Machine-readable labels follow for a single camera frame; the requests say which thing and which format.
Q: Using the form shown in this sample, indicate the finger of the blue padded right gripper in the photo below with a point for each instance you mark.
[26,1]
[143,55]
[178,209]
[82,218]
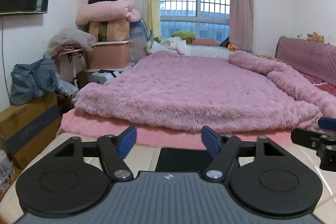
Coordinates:
[328,124]

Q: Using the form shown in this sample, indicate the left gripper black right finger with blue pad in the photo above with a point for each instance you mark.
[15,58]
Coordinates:
[223,150]

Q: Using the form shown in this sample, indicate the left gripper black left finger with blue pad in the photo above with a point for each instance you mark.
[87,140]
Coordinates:
[113,151]

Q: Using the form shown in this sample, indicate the black pants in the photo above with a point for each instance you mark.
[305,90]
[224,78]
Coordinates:
[182,160]

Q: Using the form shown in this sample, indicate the pink bed sheet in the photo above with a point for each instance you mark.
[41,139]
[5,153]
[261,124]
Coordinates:
[83,124]

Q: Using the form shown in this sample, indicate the fluffy mauve blanket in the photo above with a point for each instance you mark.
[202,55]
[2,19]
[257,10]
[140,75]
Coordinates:
[239,94]

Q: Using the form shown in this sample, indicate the mauve padded headboard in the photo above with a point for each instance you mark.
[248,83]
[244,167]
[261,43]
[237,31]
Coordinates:
[311,58]

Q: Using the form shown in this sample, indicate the yellow plush toy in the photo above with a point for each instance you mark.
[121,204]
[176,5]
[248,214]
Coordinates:
[314,37]

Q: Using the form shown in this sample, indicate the cardboard box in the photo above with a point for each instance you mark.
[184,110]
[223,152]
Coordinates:
[28,129]

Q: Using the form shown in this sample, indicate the pink storage box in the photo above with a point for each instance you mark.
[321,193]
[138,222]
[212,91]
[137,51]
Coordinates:
[109,55]

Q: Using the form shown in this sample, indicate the grey blue clothes pile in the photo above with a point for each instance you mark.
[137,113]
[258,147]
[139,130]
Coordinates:
[30,81]

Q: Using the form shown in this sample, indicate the white crumpled cloth on bed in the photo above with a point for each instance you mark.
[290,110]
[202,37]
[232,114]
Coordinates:
[173,45]

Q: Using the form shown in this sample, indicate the white clothes heap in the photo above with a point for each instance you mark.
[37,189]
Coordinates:
[69,37]

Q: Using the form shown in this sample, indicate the green pillow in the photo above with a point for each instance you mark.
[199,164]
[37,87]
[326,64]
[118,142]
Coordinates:
[184,35]

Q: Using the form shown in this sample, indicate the pink curtain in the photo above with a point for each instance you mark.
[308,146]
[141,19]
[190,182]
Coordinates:
[241,24]

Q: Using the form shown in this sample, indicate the pink folded quilt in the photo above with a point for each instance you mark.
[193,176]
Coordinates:
[107,11]

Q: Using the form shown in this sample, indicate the window with bars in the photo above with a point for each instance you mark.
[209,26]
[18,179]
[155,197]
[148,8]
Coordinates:
[195,3]

